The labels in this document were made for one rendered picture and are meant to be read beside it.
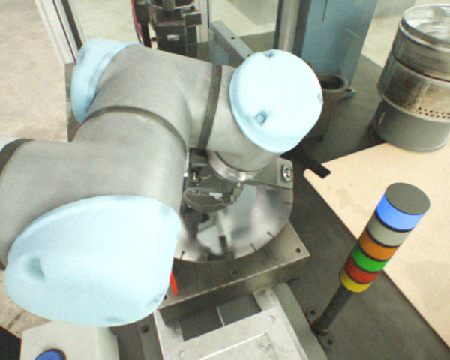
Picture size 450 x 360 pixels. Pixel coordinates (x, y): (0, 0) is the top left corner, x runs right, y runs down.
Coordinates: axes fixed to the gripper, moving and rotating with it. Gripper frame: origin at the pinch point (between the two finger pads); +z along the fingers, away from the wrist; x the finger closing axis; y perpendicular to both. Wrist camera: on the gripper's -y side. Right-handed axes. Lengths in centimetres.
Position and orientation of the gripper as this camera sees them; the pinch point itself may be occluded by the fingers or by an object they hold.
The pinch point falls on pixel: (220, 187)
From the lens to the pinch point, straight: 57.3
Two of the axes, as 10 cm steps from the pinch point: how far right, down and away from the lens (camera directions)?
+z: -2.1, 2.3, 9.5
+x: -0.3, 9.7, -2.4
